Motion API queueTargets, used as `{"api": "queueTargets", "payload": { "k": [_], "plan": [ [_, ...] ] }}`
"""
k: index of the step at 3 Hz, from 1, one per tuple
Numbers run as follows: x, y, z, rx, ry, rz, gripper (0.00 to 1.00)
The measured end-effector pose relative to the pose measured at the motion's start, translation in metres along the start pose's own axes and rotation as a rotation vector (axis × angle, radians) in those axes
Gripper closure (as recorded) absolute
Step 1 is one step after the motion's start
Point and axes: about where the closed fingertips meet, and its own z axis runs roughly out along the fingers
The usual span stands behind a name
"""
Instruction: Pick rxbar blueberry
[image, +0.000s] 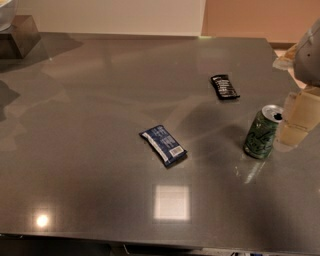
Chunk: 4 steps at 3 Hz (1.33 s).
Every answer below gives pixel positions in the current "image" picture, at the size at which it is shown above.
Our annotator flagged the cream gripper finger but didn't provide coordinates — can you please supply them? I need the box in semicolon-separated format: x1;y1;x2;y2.
275;85;320;147

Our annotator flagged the blue rxbar blueberry wrapper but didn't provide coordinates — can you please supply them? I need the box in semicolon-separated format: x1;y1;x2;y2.
139;125;187;167

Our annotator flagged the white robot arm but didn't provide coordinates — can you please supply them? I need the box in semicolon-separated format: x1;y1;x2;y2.
273;19;320;152

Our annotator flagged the green soda can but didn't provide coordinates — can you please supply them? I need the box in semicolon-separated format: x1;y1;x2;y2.
243;105;283;159

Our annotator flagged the black snack bar wrapper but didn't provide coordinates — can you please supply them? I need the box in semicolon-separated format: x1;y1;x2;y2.
210;74;240;100

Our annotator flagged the glass bowl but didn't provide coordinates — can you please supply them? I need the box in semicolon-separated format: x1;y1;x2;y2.
0;0;19;31

